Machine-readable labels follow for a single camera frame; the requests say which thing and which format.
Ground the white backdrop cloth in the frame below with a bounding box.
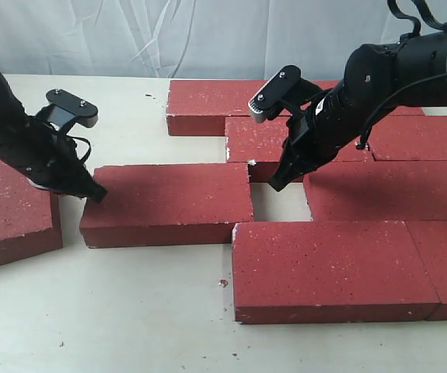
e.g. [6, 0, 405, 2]
[0, 1, 411, 79]

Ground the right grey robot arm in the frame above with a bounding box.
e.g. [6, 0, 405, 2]
[249, 1, 447, 191]

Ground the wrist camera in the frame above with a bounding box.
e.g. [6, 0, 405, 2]
[248, 64, 323, 124]
[36, 89, 99, 134]

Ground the right second-row red brick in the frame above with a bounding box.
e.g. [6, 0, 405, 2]
[368, 116, 447, 161]

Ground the right third-row red brick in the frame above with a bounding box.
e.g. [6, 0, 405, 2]
[303, 161, 447, 221]

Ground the chipped red brick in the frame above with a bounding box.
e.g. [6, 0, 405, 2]
[225, 117, 375, 183]

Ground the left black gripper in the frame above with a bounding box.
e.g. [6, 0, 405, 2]
[0, 116, 107, 203]

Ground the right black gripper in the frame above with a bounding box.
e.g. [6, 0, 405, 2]
[267, 89, 368, 192]

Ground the front large red brick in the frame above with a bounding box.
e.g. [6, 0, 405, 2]
[232, 221, 440, 324]

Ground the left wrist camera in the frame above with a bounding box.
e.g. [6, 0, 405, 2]
[36, 89, 99, 134]

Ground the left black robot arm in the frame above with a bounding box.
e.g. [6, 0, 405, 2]
[0, 72, 107, 203]

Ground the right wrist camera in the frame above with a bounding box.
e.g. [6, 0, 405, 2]
[248, 64, 323, 124]

